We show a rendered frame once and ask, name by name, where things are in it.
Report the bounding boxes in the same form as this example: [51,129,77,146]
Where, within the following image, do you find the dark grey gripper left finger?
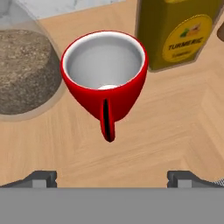
[0,170,58,189]

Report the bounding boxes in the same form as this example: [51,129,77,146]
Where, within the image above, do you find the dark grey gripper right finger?
[166,170,224,189]

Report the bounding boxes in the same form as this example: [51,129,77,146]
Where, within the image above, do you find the red mug with white inside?
[59,30,150,144]

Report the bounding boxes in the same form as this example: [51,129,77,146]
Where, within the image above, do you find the glass jar with brown grains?
[0,0,67,123]

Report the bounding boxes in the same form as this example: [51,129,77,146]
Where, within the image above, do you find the yellow turmeric spice bottle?
[134,0,224,73]

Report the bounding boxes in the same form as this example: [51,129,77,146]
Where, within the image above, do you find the small brown object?
[216,20,224,42]

